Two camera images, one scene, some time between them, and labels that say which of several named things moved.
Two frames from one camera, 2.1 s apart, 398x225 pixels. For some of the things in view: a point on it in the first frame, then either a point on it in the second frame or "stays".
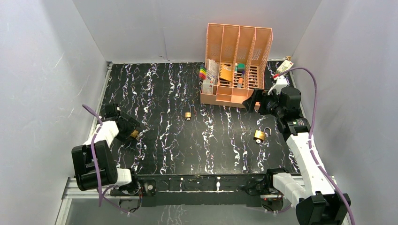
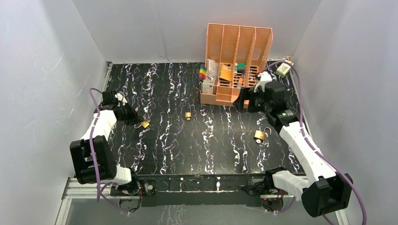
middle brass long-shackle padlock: (188, 115) stays
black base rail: (202, 189) stays
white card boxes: (212, 77) stays
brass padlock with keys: (135, 134) → (145, 124)
